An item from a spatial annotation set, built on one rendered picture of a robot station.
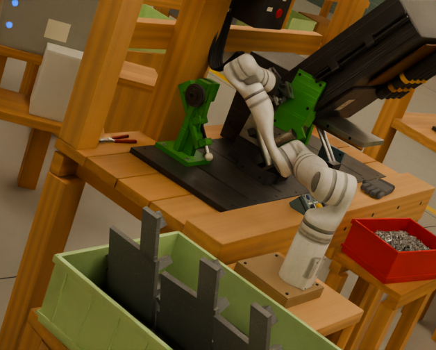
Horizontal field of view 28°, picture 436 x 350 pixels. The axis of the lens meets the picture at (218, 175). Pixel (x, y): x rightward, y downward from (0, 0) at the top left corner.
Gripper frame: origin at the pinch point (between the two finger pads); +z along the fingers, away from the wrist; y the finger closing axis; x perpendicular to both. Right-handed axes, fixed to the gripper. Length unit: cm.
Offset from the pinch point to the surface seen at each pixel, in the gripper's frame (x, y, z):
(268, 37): 15, 36, 34
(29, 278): 86, -45, -39
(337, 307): -15, -77, -34
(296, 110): -2.0, -6.8, 2.9
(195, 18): 14.7, 25.0, -25.4
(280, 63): 3.4, 14.5, 10.9
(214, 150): 30.9, -11.0, 2.1
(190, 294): -12, -75, -105
